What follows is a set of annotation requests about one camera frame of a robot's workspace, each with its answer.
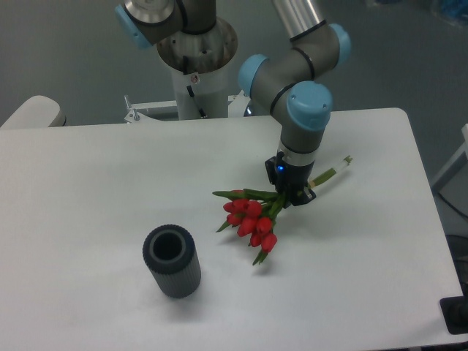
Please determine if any black cable on pedestal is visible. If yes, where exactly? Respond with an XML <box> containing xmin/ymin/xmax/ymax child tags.
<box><xmin>186</xmin><ymin>84</ymin><xmax>208</xmax><ymax>119</ymax></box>

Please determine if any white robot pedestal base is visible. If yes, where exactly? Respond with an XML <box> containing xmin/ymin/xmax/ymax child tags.
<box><xmin>124</xmin><ymin>18</ymin><xmax>252</xmax><ymax>123</ymax></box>

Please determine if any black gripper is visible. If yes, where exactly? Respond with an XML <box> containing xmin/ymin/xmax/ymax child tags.
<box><xmin>265</xmin><ymin>151</ymin><xmax>317</xmax><ymax>208</ymax></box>

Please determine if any red tulip bouquet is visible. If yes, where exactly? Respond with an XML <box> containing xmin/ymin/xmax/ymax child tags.
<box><xmin>213</xmin><ymin>155</ymin><xmax>353</xmax><ymax>265</ymax></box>

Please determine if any white furniture frame right edge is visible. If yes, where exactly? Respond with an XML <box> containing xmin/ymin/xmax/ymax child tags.
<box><xmin>430</xmin><ymin>124</ymin><xmax>467</xmax><ymax>193</ymax></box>

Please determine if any dark grey ribbed vase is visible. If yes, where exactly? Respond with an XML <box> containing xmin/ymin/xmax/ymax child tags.
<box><xmin>142</xmin><ymin>224</ymin><xmax>202</xmax><ymax>298</ymax></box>

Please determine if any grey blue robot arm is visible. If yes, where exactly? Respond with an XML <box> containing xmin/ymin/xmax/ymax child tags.
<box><xmin>115</xmin><ymin>1</ymin><xmax>351</xmax><ymax>206</ymax></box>

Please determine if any white chair armrest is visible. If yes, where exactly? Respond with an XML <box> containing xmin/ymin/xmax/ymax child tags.
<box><xmin>1</xmin><ymin>95</ymin><xmax>67</xmax><ymax>130</ymax></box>

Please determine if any black box at table corner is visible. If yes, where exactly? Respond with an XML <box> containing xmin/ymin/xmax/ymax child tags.
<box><xmin>439</xmin><ymin>296</ymin><xmax>467</xmax><ymax>335</ymax></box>

